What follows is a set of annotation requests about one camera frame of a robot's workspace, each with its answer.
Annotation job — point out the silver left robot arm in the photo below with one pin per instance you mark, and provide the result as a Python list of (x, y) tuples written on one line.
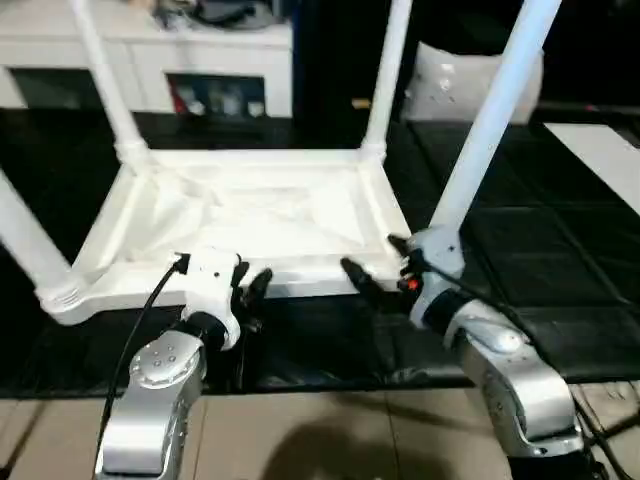
[(155, 400)]

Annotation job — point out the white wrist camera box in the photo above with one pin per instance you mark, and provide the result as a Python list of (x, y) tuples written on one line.
[(212, 285), (436, 255)]

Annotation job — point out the black work mat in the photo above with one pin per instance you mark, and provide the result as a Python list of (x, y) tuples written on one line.
[(560, 250)]

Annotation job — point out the white plastic table top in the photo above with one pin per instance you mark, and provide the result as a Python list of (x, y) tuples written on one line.
[(250, 210)]

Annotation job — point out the white flat board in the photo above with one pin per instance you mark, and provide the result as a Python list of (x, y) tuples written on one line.
[(600, 160)]

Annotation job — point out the small yellow label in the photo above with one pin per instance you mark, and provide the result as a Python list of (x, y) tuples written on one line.
[(361, 102)]

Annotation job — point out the white glass-door cabinet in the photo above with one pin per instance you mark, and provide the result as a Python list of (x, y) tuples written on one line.
[(130, 60)]

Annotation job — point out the small clutter pile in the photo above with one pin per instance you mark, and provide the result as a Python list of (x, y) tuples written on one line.
[(172, 10)]

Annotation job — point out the dark bag on cabinet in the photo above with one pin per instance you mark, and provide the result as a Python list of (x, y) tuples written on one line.
[(235, 12)]

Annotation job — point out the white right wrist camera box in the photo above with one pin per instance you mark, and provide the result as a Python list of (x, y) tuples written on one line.
[(436, 255)]

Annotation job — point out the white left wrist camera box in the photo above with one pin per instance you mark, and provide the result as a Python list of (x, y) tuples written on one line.
[(212, 285)]

